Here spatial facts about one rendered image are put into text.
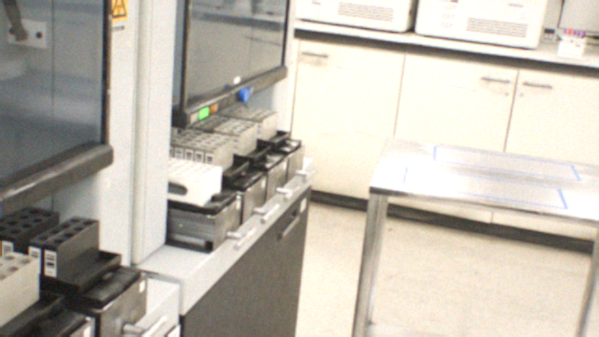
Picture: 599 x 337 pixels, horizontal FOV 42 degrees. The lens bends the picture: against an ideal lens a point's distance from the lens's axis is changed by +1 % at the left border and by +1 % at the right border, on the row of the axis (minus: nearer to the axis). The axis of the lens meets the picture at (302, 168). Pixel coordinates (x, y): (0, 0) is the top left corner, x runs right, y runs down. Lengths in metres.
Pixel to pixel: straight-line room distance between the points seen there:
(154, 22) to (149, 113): 0.15
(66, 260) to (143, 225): 0.26
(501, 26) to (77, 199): 2.68
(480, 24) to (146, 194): 2.50
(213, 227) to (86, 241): 0.33
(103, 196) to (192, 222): 0.28
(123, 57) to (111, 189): 0.20
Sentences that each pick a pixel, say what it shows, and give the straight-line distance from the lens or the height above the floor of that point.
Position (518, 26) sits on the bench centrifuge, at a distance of 3.63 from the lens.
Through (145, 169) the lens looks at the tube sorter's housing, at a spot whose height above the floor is 0.91.
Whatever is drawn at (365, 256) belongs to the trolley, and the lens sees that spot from 1.71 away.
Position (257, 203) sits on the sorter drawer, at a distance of 1.66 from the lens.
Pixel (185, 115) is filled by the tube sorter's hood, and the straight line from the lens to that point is 1.40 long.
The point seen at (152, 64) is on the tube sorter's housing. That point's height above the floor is 1.09.
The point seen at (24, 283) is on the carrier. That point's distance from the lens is 1.07.
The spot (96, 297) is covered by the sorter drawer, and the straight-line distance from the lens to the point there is 1.11.
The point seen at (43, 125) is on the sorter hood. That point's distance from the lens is 1.03.
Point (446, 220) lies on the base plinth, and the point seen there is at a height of 0.03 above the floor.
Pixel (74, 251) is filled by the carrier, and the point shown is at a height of 0.86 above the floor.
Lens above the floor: 1.32
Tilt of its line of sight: 17 degrees down
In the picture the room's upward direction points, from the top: 6 degrees clockwise
